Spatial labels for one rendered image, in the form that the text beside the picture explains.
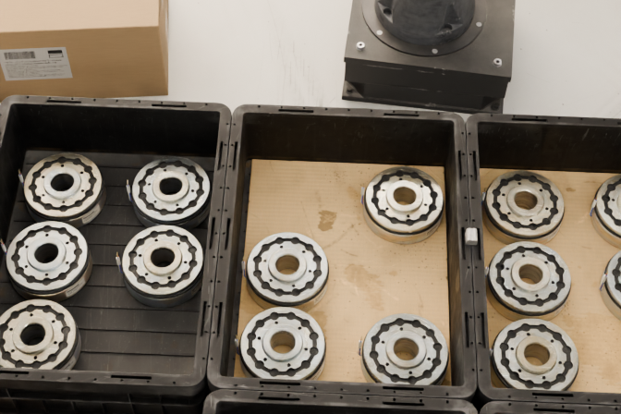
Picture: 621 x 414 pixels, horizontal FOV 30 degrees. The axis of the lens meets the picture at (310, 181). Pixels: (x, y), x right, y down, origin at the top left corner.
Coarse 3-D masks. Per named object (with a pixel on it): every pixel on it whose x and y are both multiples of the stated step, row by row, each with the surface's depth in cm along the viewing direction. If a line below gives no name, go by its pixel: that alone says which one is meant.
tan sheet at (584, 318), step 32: (576, 192) 155; (576, 224) 152; (576, 256) 149; (608, 256) 149; (576, 288) 146; (576, 320) 144; (608, 320) 144; (608, 352) 141; (576, 384) 139; (608, 384) 139
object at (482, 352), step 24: (480, 120) 149; (504, 120) 149; (528, 120) 150; (552, 120) 149; (576, 120) 149; (600, 120) 149; (480, 192) 142; (480, 216) 140; (480, 240) 139; (480, 264) 137; (480, 288) 135; (480, 312) 133; (480, 336) 131; (480, 360) 129; (480, 384) 128
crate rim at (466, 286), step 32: (224, 224) 139; (224, 256) 137; (224, 288) 134; (224, 320) 132; (224, 384) 127; (256, 384) 127; (320, 384) 128; (352, 384) 128; (384, 384) 128; (416, 384) 128
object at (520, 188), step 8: (512, 192) 150; (520, 192) 151; (528, 192) 151; (536, 192) 150; (512, 200) 149; (536, 200) 150; (512, 208) 149; (520, 208) 149; (536, 208) 149; (520, 216) 149; (528, 216) 148
